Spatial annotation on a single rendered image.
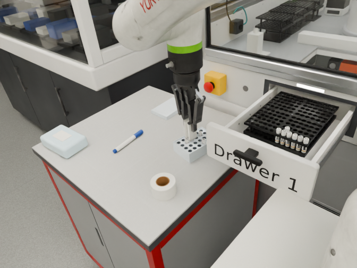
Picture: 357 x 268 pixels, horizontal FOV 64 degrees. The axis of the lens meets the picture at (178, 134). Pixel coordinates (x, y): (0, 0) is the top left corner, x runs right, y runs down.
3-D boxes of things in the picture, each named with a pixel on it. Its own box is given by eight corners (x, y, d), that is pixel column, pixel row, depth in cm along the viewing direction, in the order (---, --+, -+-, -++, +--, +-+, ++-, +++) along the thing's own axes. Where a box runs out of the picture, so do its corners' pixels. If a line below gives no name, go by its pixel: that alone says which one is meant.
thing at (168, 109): (167, 120, 110) (166, 116, 109) (151, 113, 115) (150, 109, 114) (188, 106, 117) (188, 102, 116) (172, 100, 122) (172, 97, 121)
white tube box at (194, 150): (189, 163, 89) (188, 153, 87) (173, 151, 94) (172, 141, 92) (219, 146, 94) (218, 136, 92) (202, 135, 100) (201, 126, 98)
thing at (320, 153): (305, 192, 67) (309, 172, 63) (215, 150, 82) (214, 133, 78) (358, 115, 89) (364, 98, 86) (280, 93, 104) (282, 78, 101)
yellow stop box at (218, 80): (218, 97, 105) (218, 79, 101) (203, 92, 109) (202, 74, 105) (226, 91, 108) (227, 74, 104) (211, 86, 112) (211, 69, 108)
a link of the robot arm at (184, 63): (212, 45, 74) (189, 38, 80) (176, 58, 69) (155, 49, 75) (212, 67, 78) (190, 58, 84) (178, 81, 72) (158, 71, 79)
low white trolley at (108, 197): (176, 359, 111) (148, 245, 67) (87, 262, 147) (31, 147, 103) (254, 252, 144) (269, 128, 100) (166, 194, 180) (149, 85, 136)
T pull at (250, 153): (260, 167, 65) (260, 162, 64) (232, 155, 69) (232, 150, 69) (268, 159, 67) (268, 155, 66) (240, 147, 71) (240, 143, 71)
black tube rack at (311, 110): (302, 165, 73) (307, 145, 70) (243, 140, 84) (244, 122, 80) (333, 125, 86) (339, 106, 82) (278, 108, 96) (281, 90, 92)
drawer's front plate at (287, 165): (307, 204, 66) (317, 168, 59) (206, 155, 82) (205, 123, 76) (311, 199, 66) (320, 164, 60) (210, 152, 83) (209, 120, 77)
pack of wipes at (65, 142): (90, 145, 101) (86, 135, 98) (67, 160, 95) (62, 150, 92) (65, 132, 109) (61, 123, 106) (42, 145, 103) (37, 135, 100)
